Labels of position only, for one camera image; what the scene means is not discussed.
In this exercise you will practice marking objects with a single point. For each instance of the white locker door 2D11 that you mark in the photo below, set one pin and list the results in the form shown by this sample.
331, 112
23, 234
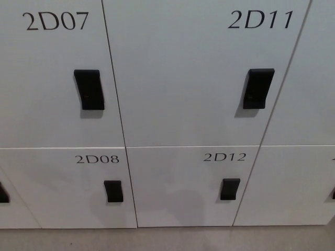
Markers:
183, 78

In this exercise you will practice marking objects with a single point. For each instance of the white locker door 2D12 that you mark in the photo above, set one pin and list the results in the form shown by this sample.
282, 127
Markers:
178, 188

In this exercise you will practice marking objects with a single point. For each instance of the black lock box on door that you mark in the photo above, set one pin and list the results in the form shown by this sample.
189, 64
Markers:
257, 89

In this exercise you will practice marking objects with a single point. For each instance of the white locker door 2D08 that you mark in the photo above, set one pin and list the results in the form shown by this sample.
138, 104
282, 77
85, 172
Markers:
65, 196

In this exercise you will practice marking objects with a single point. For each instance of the white locker door 2D07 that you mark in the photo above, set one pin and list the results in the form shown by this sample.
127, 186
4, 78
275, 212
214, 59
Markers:
39, 78

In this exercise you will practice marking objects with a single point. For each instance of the tall white locker door unlabeled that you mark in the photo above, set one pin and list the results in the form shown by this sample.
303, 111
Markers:
308, 91

